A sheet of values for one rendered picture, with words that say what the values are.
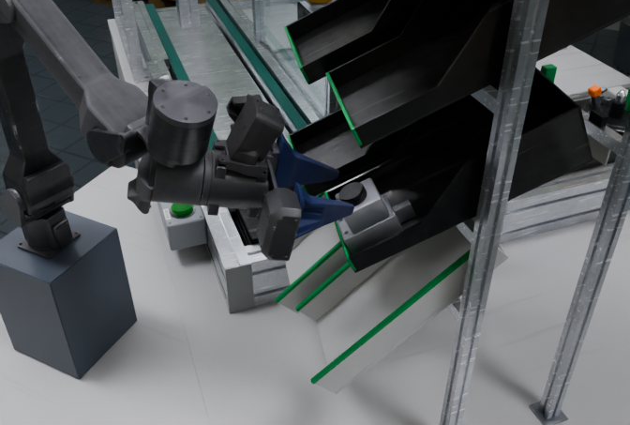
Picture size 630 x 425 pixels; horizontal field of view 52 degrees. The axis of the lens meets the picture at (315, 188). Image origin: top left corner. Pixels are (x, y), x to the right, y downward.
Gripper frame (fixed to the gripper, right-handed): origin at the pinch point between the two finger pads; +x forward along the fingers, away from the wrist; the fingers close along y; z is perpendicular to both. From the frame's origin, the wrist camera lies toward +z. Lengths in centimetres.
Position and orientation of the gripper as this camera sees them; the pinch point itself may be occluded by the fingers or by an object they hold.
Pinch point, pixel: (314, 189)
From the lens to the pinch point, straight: 69.3
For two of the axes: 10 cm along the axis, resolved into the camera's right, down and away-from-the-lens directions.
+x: 9.5, 0.9, 2.9
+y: -2.0, -5.5, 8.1
